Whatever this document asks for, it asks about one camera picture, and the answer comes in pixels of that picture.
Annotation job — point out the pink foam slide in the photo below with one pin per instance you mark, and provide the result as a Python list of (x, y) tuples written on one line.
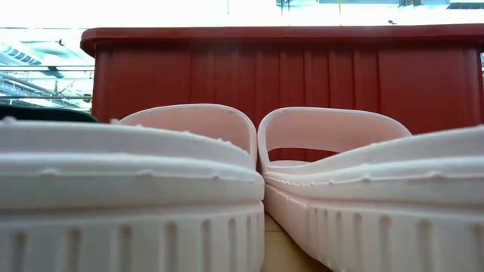
[(378, 189), (113, 189)]

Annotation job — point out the red plastic bin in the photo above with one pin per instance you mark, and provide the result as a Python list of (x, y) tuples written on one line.
[(287, 75)]

